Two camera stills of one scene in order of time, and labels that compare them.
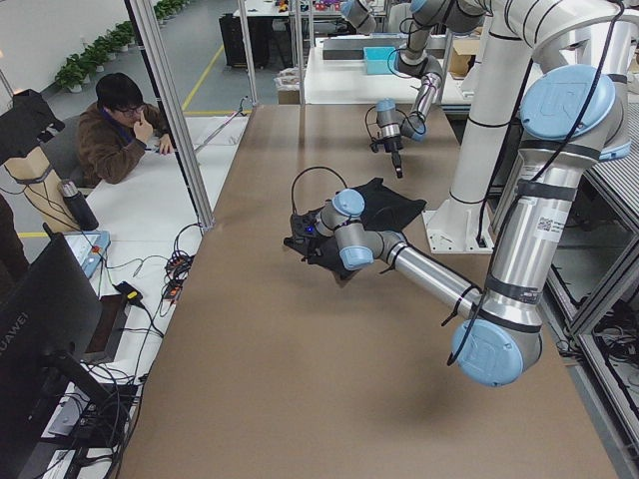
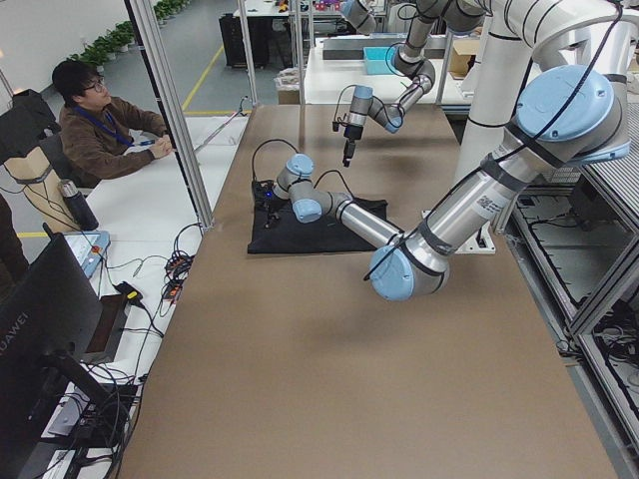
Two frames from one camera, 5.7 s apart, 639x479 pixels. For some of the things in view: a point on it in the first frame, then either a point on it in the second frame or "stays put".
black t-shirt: x=383 y=211 → x=274 y=227
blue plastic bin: x=381 y=60 stays put
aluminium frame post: x=148 y=28 stays put
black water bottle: x=78 y=207 stays put
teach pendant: x=89 y=247 stays put
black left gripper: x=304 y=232 → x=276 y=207
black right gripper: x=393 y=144 → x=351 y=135
